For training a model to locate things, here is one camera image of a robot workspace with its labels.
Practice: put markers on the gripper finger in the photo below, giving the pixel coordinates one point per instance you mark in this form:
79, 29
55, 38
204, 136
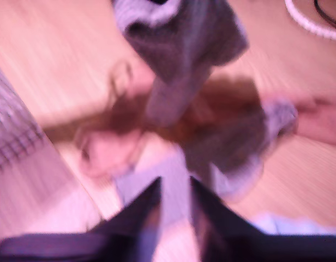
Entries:
214, 218
140, 218

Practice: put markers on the pink sock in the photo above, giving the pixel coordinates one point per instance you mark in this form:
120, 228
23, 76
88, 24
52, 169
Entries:
320, 122
110, 152

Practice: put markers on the white ribbed sock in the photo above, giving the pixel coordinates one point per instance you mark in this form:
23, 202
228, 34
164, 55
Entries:
293, 223

